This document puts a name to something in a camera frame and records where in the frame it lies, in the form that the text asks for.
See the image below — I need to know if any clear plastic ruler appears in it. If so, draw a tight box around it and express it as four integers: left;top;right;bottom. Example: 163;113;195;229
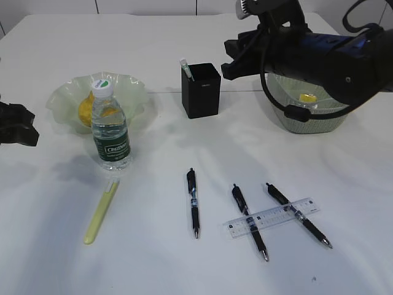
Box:
222;198;320;238

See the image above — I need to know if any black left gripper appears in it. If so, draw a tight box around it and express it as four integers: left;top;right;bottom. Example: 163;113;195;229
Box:
1;102;39;146

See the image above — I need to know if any black pen right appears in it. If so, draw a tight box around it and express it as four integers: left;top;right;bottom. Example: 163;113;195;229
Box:
265;183;333;249

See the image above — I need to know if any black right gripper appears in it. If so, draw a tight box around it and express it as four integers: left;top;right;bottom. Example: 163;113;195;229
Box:
220;26;276;81

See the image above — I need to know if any green woven plastic basket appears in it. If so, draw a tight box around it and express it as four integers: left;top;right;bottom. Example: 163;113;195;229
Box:
265;73;346;134

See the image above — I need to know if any black square pen holder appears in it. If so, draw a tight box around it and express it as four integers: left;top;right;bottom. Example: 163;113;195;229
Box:
181;63;221;119

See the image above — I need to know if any clear water bottle green label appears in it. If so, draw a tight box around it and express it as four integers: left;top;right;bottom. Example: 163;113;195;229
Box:
91;79;131;171

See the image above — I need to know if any black pen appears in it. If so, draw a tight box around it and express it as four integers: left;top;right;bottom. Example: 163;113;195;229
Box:
232;184;270;262
265;183;333;249
186;168;200;239

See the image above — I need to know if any yellow pear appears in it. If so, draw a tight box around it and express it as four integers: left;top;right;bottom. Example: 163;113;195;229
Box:
78;92;119;127

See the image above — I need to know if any translucent green wavy glass plate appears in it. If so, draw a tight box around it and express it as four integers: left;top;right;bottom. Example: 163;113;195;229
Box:
45;71;149;134

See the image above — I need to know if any yellow-green utility knife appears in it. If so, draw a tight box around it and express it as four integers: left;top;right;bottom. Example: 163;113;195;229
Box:
84;178;120;245

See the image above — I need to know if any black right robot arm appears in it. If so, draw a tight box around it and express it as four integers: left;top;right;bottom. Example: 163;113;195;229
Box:
221;27;392;105

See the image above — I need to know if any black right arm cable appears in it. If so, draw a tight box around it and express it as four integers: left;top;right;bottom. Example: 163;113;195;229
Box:
259;0;384;123

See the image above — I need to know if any teal utility knife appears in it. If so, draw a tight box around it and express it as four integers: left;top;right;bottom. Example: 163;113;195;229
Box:
179;58;194;81

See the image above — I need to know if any black pen middle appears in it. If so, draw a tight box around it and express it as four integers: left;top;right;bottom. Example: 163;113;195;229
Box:
232;184;270;262

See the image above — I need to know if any black pen left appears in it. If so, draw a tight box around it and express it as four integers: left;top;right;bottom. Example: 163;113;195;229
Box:
186;168;200;239

